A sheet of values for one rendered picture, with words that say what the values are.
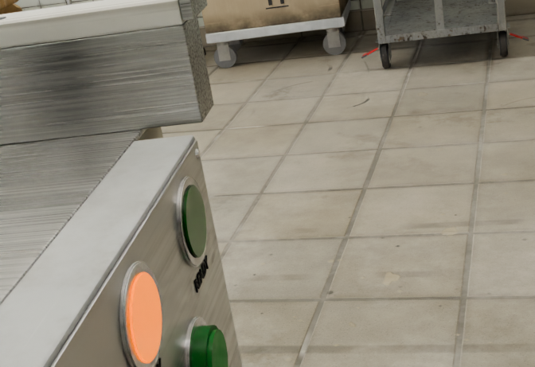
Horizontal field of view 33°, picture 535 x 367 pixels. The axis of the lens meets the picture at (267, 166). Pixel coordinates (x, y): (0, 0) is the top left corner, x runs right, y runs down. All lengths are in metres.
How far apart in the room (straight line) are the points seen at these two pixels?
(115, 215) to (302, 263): 1.81
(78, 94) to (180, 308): 0.13
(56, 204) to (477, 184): 2.13
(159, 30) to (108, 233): 0.13
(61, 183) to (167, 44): 0.08
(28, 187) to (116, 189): 0.04
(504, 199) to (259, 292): 0.69
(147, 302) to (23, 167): 0.12
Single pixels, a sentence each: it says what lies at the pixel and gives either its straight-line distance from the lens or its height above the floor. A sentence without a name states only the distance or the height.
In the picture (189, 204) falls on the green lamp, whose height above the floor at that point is 0.82.
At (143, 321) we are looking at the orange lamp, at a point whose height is 0.81.
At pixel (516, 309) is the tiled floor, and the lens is 1.88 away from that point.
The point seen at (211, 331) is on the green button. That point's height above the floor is 0.77.
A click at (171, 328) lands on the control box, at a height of 0.79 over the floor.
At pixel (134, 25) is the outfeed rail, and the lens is 0.43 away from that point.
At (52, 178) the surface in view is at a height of 0.84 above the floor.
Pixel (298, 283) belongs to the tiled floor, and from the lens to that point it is 2.06.
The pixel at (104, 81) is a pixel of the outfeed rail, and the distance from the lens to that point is 0.44.
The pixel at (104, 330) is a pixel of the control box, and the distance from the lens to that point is 0.30.
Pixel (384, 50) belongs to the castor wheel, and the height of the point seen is 0.08.
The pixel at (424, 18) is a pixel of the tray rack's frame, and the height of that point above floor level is 0.15.
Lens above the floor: 0.97
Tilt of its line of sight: 20 degrees down
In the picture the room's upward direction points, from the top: 10 degrees counter-clockwise
